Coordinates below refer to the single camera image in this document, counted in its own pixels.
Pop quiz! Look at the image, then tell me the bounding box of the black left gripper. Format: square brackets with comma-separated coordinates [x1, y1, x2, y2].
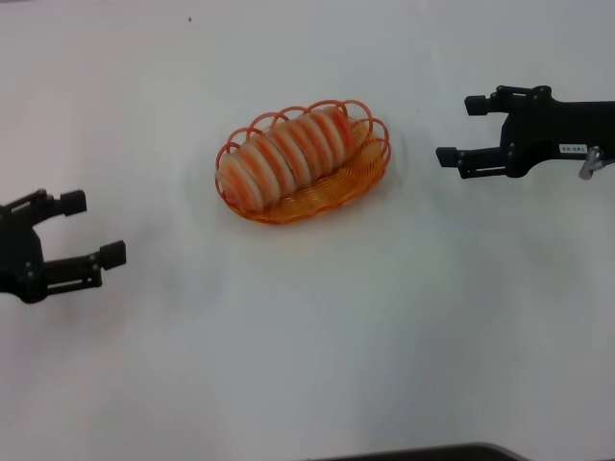
[0, 188, 128, 305]

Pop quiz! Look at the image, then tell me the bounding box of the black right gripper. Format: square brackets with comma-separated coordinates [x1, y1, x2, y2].
[434, 85, 615, 181]

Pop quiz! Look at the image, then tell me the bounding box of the orange woven plastic basket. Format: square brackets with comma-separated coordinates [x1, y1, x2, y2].
[213, 98, 392, 227]

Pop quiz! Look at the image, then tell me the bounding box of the orange striped bread loaf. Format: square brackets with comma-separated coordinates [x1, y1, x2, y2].
[214, 107, 355, 213]

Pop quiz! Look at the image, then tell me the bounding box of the dark robot torso edge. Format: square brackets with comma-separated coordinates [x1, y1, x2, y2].
[330, 442, 526, 461]

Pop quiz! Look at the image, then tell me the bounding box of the silver cable connector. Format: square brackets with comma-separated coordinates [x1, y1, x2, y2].
[578, 144, 608, 181]

